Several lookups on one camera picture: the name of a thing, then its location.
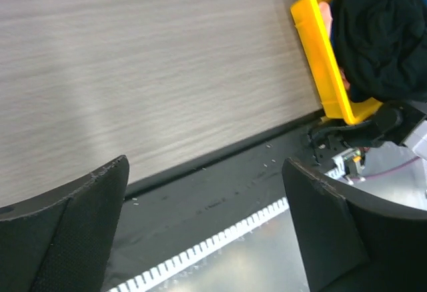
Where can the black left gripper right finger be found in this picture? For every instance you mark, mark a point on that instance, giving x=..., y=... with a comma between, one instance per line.
x=351, y=240

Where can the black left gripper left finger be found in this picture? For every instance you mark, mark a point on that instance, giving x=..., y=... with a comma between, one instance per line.
x=61, y=239

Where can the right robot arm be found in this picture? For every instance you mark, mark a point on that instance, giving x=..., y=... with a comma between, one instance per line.
x=401, y=122

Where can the yellow plastic bin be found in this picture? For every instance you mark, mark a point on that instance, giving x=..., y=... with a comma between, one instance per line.
x=325, y=70

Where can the black crumpled t shirt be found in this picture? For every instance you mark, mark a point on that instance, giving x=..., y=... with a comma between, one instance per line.
x=380, y=45

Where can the pink crumpled t shirt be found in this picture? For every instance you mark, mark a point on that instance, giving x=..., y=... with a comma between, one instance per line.
x=326, y=14

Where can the white slotted cable duct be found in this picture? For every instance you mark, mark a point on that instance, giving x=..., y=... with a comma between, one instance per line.
x=178, y=263

